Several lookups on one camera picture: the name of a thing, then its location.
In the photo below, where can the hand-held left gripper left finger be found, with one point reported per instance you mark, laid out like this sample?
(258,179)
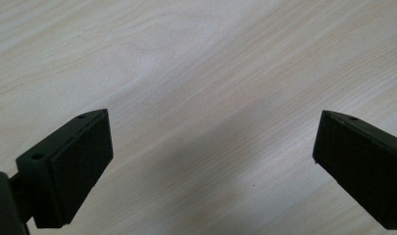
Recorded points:
(72,166)

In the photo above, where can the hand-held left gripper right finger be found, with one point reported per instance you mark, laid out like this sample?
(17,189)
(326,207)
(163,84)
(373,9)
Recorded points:
(362,163)

